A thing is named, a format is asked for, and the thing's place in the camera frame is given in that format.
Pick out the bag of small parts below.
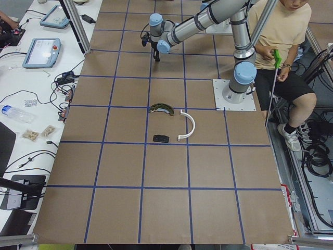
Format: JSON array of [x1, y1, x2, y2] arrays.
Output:
[[21, 129, 40, 142]]

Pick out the near blue teach pendant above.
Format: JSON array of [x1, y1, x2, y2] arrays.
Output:
[[22, 38, 61, 69]]

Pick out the clear plastic water bottle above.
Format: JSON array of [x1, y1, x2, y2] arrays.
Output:
[[1, 105, 36, 123]]

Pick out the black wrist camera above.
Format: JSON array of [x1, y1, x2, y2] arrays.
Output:
[[141, 32, 151, 47]]

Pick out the black brake pad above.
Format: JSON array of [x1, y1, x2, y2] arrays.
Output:
[[152, 134, 170, 143]]

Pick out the blue teach pendant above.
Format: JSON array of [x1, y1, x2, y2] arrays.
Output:
[[40, 5, 69, 29], [22, 38, 61, 69]]

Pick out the green brake shoe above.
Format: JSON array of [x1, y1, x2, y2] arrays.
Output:
[[149, 103, 174, 116]]

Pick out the seated person beige shirt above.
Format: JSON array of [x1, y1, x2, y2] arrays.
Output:
[[247, 0, 318, 152]]

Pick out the green handled grabber stick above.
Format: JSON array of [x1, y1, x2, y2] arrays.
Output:
[[265, 49, 281, 127]]

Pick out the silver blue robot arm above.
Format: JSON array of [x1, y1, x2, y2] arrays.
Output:
[[140, 1, 257, 104]]

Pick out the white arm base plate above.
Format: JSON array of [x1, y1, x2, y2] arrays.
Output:
[[212, 79, 257, 111]]

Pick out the aluminium frame post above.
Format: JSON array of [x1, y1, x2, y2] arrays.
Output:
[[59, 0, 91, 55]]

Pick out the white shoe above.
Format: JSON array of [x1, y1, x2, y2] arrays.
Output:
[[277, 123, 301, 152]]

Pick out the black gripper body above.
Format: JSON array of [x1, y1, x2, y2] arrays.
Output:
[[153, 48, 159, 59]]

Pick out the far blue teach pendant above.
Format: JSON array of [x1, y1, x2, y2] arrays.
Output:
[[40, 5, 69, 29]]

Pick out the black power adapter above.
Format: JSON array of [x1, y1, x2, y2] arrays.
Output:
[[81, 14, 96, 24]]

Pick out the coiled black cables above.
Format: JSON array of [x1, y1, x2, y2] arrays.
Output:
[[301, 144, 333, 180]]

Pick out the white curved plastic arc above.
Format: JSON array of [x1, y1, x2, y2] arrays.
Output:
[[177, 109, 196, 141]]

